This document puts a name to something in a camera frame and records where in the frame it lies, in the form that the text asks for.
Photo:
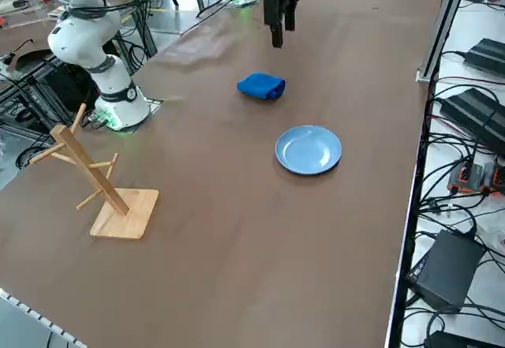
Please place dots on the orange black charger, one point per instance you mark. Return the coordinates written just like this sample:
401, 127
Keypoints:
465, 178
495, 176

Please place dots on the aluminium camera post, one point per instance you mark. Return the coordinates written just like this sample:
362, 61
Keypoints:
440, 40

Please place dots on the black power supply box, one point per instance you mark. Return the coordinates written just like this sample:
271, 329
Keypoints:
446, 269

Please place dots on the wooden cup rack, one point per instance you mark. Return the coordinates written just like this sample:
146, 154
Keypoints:
118, 214

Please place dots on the small black power adapter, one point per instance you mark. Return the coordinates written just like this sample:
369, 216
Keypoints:
487, 54

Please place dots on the blue plastic plate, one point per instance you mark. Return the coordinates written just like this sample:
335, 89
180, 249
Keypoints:
307, 150

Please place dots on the black flat box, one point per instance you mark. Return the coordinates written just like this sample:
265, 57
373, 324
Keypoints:
457, 342

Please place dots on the large black power adapter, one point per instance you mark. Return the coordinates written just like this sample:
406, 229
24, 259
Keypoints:
473, 111

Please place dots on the blue cloth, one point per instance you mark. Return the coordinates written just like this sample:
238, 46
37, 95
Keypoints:
260, 85

